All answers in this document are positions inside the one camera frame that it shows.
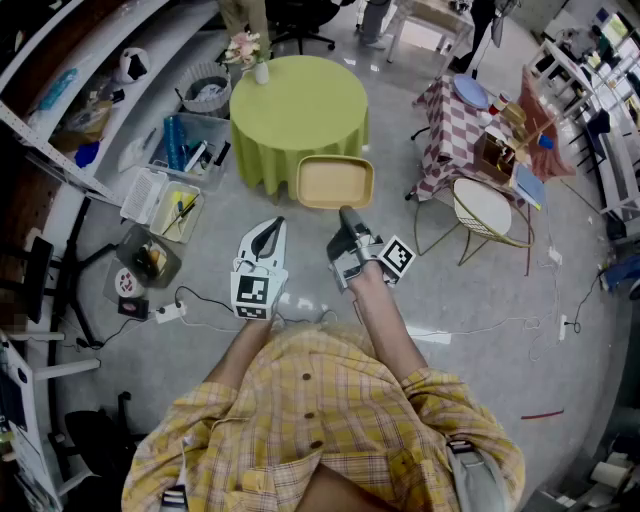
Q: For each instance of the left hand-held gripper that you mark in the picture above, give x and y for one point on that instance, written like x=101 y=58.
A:
x=250 y=292

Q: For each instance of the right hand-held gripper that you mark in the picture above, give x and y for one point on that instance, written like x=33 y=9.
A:
x=360 y=250

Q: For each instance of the beige rectangular tray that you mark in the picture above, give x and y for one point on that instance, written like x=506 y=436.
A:
x=332 y=182

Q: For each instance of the person's right forearm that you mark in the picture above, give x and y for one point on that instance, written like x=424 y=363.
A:
x=385 y=320

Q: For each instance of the person's left forearm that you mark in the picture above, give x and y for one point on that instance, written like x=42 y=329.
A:
x=240 y=355

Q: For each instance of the grey plastic tray with items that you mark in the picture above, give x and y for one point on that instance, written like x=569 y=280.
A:
x=150 y=257

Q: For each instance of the cream box of utensils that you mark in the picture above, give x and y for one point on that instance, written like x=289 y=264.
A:
x=175 y=215

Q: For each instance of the white power strip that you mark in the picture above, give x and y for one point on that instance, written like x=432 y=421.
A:
x=563 y=327
x=170 y=312

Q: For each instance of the clear plastic storage bin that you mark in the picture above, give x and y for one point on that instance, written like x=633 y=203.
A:
x=192 y=150

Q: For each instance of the green round table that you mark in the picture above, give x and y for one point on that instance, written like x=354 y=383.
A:
x=300 y=105

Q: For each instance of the red checkered cloth table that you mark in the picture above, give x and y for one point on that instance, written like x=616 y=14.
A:
x=455 y=140

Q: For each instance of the white perforated box lid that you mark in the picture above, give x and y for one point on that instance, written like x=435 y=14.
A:
x=142 y=195

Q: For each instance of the red and white round disc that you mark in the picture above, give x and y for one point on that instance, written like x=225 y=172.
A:
x=127 y=282

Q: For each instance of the small black box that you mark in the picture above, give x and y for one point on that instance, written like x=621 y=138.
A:
x=132 y=307

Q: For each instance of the brown wooden box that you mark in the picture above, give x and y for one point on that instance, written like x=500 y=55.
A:
x=492 y=160

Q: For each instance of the grey pleated laundry basket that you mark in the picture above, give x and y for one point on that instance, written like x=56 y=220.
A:
x=202 y=95

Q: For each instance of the white vase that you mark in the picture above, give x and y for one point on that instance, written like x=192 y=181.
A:
x=261 y=74

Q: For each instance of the blue plate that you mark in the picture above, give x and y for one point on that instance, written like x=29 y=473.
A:
x=470 y=91

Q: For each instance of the blue notebook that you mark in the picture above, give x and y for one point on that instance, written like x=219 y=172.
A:
x=529 y=187

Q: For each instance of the yellow plaid shirt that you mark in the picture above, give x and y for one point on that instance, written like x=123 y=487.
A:
x=310 y=430

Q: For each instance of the pink and white flower bouquet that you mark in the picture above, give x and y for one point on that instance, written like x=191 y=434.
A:
x=245 y=47

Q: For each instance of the black office chair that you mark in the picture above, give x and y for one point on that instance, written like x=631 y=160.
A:
x=300 y=20

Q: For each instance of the pink cloth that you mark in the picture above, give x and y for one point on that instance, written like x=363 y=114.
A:
x=542 y=125

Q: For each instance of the white table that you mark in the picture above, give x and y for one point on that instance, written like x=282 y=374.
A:
x=430 y=15

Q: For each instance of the black and white soccer ball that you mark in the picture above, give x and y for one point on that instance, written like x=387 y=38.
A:
x=132 y=65

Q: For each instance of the black monitor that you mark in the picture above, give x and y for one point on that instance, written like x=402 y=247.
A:
x=39 y=280

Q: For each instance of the white shelf unit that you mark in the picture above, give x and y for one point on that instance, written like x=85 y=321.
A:
x=75 y=65

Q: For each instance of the red floor strip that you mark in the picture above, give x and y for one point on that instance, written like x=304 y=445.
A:
x=542 y=415

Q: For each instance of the white round gold-frame chair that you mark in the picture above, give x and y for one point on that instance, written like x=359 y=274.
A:
x=482 y=205

